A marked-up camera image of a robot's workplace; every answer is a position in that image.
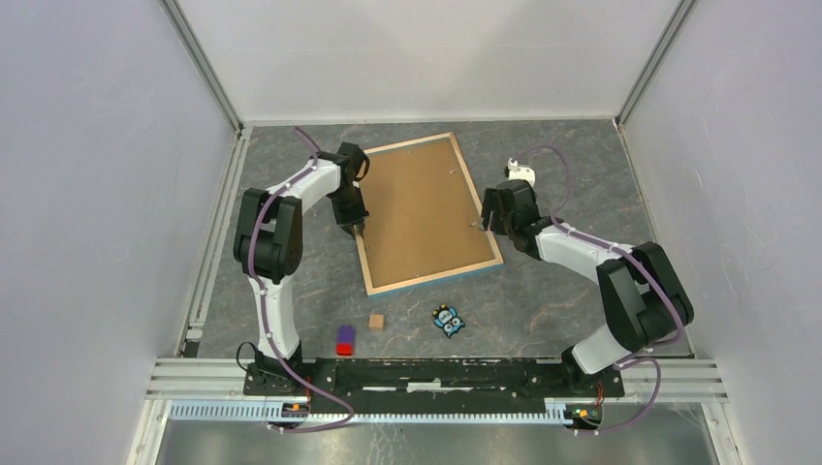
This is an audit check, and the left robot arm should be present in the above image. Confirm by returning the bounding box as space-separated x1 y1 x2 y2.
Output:
233 142 370 395

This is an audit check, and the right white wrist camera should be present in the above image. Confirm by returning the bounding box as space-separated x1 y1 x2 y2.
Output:
505 158 536 187

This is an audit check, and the wooden picture frame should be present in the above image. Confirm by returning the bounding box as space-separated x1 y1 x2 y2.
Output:
353 133 506 298

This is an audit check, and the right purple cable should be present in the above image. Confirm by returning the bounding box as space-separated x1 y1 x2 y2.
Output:
507 144 687 438

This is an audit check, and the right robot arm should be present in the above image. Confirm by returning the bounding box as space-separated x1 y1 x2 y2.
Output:
482 180 694 395

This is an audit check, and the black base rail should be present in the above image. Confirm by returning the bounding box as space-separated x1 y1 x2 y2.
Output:
243 357 625 420

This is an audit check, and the small wooden cube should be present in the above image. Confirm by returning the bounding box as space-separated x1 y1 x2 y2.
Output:
368 314 385 331

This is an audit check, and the blue owl toy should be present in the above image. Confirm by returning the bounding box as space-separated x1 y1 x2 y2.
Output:
432 303 466 338

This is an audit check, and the brown cardboard backing board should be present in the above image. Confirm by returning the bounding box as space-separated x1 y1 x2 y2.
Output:
358 139 497 289

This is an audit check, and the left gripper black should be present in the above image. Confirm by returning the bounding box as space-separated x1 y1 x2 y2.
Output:
327 187 368 238

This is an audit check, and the purple red toy block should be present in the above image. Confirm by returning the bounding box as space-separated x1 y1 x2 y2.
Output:
335 325 356 357

